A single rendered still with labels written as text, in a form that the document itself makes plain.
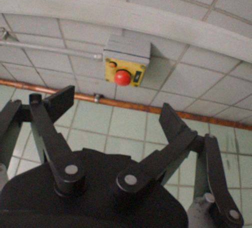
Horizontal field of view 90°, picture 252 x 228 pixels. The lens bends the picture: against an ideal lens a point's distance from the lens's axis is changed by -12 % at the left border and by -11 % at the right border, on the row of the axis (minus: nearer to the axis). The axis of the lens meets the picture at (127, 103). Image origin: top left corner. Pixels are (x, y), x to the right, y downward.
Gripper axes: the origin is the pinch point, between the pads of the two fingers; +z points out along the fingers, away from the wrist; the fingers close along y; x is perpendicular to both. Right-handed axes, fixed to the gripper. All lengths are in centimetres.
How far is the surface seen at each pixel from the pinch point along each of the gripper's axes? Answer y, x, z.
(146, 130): 13.3, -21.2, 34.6
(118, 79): -0.9, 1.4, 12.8
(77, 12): -11.3, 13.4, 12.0
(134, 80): 2.7, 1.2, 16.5
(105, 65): -4.4, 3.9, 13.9
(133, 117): 7.3, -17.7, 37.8
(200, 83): 23.9, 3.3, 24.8
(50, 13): -17.6, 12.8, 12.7
